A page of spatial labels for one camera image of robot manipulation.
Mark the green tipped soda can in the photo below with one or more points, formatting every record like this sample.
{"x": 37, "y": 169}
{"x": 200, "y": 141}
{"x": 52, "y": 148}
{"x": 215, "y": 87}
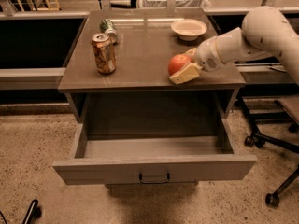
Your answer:
{"x": 107, "y": 26}

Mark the white paper bowl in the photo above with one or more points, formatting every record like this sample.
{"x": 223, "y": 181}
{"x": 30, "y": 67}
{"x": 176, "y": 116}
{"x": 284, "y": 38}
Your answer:
{"x": 188, "y": 29}

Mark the black chair leg bottom left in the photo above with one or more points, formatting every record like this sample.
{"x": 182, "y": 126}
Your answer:
{"x": 33, "y": 212}

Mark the orange upright soda can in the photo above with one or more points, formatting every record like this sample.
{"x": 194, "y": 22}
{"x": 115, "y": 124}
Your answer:
{"x": 104, "y": 55}

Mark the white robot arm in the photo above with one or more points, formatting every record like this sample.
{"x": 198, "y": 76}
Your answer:
{"x": 264, "y": 32}

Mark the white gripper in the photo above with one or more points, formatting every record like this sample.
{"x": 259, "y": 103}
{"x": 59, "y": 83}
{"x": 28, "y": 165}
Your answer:
{"x": 207, "y": 54}

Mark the grey cabinet counter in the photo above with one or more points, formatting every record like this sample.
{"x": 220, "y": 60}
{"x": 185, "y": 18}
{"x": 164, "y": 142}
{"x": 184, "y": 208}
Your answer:
{"x": 147, "y": 43}

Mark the black office chair base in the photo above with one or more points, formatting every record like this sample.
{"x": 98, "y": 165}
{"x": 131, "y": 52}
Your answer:
{"x": 289, "y": 112}

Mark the black drawer handle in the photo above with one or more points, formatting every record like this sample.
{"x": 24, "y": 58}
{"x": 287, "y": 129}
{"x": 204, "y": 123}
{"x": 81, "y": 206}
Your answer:
{"x": 154, "y": 179}

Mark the red apple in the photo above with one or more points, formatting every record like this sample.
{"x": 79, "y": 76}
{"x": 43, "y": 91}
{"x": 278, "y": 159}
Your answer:
{"x": 177, "y": 62}

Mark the grey open top drawer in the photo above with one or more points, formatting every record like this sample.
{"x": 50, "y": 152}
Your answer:
{"x": 187, "y": 159}

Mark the clear plastic bin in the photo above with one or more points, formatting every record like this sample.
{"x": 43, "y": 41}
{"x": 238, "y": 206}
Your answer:
{"x": 143, "y": 4}

